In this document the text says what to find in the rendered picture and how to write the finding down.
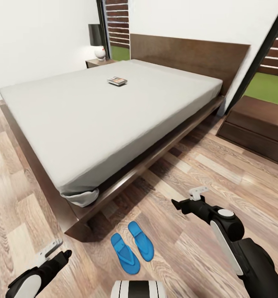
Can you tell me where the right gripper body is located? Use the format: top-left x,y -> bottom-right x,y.
180,195 -> 207,219

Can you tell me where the hardback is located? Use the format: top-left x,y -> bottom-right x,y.
107,77 -> 127,85

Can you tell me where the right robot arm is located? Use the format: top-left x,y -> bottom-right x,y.
171,185 -> 278,298

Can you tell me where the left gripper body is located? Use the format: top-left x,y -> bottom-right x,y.
42,251 -> 69,283

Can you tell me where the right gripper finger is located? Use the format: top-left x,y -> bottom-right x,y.
171,199 -> 181,210

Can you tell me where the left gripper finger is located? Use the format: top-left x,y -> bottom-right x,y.
64,250 -> 72,259

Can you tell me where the sandal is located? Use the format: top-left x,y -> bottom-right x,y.
128,221 -> 154,262
111,233 -> 140,274

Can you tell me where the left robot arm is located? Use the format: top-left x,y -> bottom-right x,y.
5,239 -> 72,298

